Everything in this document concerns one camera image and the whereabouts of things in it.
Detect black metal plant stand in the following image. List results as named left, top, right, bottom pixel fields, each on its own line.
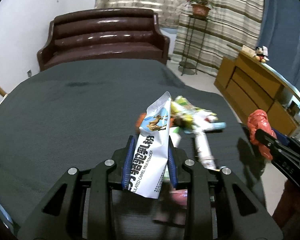
left=178, top=14, right=208, bottom=76

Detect wooden sideboard cabinet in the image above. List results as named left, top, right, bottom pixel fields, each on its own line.
left=215, top=52, right=300, bottom=138

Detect yellow crumpled wrapper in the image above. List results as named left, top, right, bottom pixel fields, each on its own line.
left=171, top=95, right=199, bottom=132

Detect red plastic bag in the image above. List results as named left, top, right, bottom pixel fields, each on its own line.
left=246, top=109, right=278, bottom=160

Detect dark brown leather sofa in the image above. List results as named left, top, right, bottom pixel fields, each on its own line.
left=37, top=8, right=170, bottom=72

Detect teal white tube box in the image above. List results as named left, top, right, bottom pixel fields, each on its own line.
left=184, top=121, right=226, bottom=134

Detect striped beige curtain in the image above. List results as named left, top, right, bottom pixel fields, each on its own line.
left=95, top=0, right=264, bottom=76

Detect potted plant in terracotta pot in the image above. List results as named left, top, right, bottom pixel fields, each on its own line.
left=185, top=0, right=212, bottom=18

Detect twisted silver white tube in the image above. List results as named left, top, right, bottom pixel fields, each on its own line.
left=193, top=127, right=217, bottom=170

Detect Mickey Mouse plush toy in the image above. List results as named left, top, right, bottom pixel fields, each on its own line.
left=254, top=46, right=269, bottom=63

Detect white camel milk powder sachet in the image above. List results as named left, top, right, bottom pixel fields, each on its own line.
left=128, top=92, right=171, bottom=199

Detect dark grey tablecloth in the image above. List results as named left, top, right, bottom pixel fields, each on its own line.
left=0, top=59, right=265, bottom=224

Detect small cardboard box on cabinet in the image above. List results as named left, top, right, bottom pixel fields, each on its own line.
left=241, top=45, right=255, bottom=57

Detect blue curtain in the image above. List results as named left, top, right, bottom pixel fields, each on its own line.
left=257, top=0, right=300, bottom=92

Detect torn white green paper scraps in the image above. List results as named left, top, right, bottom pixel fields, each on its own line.
left=190, top=107, right=218, bottom=124

